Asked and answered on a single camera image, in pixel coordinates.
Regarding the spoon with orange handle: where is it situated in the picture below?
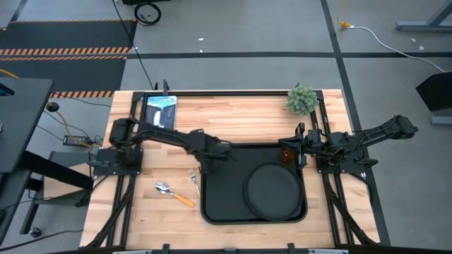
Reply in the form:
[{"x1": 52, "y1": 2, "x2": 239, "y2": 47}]
[{"x1": 155, "y1": 181, "x2": 196, "y2": 209}]

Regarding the black round plate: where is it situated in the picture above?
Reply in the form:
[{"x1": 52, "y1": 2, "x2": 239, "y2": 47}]
[{"x1": 244, "y1": 161, "x2": 305, "y2": 222}]

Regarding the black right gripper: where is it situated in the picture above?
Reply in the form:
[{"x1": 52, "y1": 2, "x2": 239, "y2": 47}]
[{"x1": 278, "y1": 122, "x2": 321, "y2": 169}]

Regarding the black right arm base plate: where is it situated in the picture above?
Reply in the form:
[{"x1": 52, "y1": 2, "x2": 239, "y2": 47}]
[{"x1": 315, "y1": 155, "x2": 367, "y2": 175}]

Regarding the white cable with yellow plug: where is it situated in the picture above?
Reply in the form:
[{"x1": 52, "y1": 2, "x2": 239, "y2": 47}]
[{"x1": 337, "y1": 20, "x2": 448, "y2": 73}]

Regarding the black mat with hazard stripes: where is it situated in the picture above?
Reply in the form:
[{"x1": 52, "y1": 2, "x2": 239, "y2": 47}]
[{"x1": 0, "y1": 18, "x2": 138, "y2": 99}]

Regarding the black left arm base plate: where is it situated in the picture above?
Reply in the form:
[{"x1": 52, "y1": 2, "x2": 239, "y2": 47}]
[{"x1": 91, "y1": 146, "x2": 144, "y2": 177}]

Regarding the black desk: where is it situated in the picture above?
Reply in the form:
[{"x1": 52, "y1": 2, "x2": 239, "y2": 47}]
[{"x1": 0, "y1": 76, "x2": 54, "y2": 244}]

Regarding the yellow floor cable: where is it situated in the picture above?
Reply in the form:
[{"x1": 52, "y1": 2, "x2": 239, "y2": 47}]
[{"x1": 0, "y1": 68, "x2": 93, "y2": 147}]

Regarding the black angled panel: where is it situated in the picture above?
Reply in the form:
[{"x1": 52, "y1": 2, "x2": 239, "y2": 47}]
[{"x1": 415, "y1": 70, "x2": 452, "y2": 112}]

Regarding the small green potted plant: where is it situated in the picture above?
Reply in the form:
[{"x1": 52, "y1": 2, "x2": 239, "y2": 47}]
[{"x1": 285, "y1": 86, "x2": 319, "y2": 116}]

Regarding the long black floor cable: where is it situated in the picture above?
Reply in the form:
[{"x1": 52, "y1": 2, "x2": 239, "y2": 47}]
[{"x1": 111, "y1": 0, "x2": 155, "y2": 91}]

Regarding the silver metal fork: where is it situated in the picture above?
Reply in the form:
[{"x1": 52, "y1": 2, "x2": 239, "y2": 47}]
[{"x1": 187, "y1": 169, "x2": 201, "y2": 197}]

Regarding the black plastic serving tray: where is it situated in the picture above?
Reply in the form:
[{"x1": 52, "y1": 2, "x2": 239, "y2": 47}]
[{"x1": 200, "y1": 142, "x2": 309, "y2": 226}]

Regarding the coiled black cable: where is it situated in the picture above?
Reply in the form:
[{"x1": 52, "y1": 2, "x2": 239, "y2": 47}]
[{"x1": 133, "y1": 1, "x2": 162, "y2": 27}]

